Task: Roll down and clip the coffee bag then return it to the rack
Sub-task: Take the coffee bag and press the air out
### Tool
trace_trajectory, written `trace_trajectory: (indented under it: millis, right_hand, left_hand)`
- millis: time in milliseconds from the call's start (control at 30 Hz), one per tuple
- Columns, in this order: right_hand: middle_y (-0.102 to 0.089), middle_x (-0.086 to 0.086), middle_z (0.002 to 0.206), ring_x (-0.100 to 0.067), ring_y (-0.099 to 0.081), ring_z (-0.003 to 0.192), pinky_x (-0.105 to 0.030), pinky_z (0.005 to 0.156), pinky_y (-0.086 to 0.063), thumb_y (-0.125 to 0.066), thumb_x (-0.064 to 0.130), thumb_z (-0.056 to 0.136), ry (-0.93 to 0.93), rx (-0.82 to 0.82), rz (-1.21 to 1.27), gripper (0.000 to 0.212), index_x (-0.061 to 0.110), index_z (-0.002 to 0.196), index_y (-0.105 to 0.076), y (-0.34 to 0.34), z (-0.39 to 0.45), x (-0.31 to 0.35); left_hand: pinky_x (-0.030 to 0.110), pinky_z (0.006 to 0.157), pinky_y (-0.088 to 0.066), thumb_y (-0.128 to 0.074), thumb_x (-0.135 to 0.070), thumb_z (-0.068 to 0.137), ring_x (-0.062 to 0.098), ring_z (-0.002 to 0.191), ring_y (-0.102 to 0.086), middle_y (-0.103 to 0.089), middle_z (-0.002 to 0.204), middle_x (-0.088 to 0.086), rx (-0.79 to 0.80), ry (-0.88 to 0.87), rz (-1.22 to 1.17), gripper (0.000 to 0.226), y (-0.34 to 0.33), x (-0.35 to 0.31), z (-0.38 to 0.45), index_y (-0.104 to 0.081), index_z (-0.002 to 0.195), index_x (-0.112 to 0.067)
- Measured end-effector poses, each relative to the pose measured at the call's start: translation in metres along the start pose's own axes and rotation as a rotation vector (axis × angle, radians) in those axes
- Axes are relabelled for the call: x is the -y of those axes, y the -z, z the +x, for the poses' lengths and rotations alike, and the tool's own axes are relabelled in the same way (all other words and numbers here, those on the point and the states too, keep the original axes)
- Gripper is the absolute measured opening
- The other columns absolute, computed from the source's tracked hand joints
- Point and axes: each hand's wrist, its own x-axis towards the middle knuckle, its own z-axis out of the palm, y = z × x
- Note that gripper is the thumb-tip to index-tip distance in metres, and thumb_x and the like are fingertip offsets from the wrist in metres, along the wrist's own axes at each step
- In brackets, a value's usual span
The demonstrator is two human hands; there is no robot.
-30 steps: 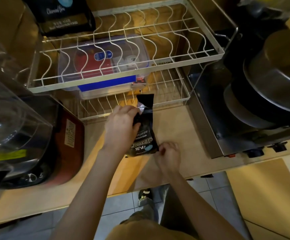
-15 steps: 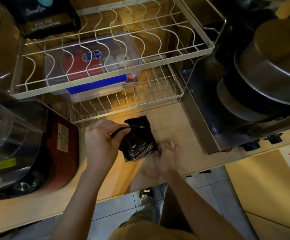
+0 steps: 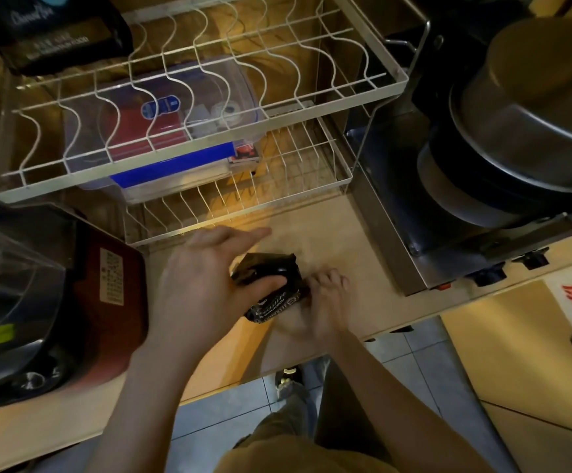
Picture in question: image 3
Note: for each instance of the person's left hand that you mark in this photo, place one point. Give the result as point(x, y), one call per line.
point(192, 295)

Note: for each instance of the person's right hand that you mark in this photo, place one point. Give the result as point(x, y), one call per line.
point(318, 317)

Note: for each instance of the person's right fingers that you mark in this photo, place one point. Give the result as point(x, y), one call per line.
point(329, 286)

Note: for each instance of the person's left thumb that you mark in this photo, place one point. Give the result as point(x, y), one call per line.
point(262, 288)

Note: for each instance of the black snack packet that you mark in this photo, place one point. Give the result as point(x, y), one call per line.
point(272, 264)

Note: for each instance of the person's right forearm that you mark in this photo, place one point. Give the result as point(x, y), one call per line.
point(394, 413)

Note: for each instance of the person's left forearm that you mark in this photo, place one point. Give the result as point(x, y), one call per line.
point(138, 408)

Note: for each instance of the dark shoe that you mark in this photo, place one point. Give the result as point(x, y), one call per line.
point(288, 381)

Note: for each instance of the stainless steel gas stove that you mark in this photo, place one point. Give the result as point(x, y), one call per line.
point(394, 192)

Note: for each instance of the olive trousers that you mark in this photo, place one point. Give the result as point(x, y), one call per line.
point(350, 413)

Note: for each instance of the small red box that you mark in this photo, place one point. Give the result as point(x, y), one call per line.
point(244, 153)

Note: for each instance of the clear container with blue lid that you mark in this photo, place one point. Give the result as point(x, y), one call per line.
point(167, 167)

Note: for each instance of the red and black appliance base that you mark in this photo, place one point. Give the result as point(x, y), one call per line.
point(113, 334)

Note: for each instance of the dark pan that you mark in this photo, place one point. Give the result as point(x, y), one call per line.
point(453, 192)

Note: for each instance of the black stove knob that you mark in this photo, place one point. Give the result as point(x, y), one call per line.
point(532, 260)
point(487, 276)

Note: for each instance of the tan shirt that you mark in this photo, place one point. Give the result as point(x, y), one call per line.
point(286, 458)

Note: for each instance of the wooden cabinet door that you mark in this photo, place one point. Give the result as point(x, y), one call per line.
point(522, 364)

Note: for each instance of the clear blender jar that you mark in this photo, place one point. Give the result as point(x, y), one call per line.
point(10, 290)

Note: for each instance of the steel pot with lid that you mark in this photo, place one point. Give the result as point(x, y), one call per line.
point(527, 103)

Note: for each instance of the black foil bag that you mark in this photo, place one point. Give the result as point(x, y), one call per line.
point(54, 29)

